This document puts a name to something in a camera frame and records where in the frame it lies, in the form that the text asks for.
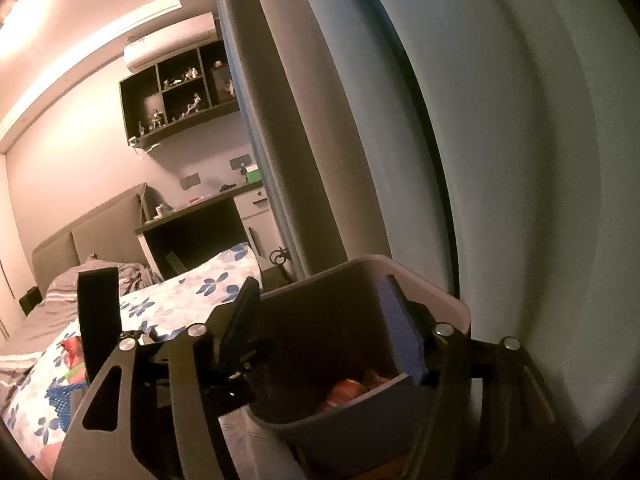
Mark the black curled metal stand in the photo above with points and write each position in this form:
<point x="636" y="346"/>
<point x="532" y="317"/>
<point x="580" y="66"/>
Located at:
<point x="280" y="257"/>

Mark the white wardrobe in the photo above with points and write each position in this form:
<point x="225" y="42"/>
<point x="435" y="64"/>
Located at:
<point x="12" y="260"/>

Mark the group of small figurines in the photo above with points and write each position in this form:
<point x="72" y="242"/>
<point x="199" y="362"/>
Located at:
<point x="192" y="105"/>

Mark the grey wall socket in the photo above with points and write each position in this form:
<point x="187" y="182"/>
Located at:
<point x="190" y="181"/>
<point x="239" y="163"/>

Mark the pale sheer curtain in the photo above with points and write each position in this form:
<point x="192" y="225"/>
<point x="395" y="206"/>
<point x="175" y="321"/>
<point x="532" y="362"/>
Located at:
<point x="525" y="160"/>

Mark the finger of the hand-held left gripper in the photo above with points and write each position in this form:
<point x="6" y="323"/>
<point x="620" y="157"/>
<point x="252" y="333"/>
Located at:
<point x="100" y="310"/>

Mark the white air conditioner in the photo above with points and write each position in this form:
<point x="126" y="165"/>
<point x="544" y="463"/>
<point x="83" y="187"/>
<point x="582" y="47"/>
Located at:
<point x="170" y="42"/>

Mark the blue floral blanket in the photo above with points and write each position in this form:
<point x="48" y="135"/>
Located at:
<point x="190" y="285"/>

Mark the grey padded headboard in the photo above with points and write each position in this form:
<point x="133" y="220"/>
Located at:
<point x="100" y="230"/>

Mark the dark top desk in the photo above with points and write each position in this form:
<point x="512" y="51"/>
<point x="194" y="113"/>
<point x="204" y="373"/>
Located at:
<point x="190" y="207"/>

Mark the small black desk item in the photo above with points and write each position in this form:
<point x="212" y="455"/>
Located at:
<point x="228" y="187"/>

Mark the black nightstand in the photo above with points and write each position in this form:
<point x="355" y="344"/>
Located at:
<point x="29" y="301"/>

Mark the dark wall shelf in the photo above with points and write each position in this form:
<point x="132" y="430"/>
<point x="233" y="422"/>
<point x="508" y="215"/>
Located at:
<point x="137" y="105"/>

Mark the green box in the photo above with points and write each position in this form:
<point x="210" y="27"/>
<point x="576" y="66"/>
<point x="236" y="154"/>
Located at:
<point x="253" y="175"/>

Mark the grey striped duvet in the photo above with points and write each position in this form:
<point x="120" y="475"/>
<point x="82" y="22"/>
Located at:
<point x="55" y="305"/>

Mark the white desk drawer unit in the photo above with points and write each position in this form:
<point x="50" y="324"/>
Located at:
<point x="252" y="220"/>

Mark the grey plastic bin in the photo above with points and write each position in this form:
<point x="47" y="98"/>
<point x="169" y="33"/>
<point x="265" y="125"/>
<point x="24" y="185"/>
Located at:
<point x="320" y="320"/>

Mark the orange paper cup white rim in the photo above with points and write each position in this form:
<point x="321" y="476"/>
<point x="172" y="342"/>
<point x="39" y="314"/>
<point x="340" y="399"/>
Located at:
<point x="345" y="392"/>

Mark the beige curtain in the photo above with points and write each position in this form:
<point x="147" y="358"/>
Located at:
<point x="325" y="160"/>

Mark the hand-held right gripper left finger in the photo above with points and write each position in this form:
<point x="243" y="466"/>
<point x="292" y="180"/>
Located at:
<point x="240" y="320"/>

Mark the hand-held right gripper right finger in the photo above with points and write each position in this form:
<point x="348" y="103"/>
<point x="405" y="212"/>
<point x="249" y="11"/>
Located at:
<point x="400" y="330"/>

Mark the small pink desk item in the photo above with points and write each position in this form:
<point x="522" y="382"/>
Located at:
<point x="161" y="208"/>

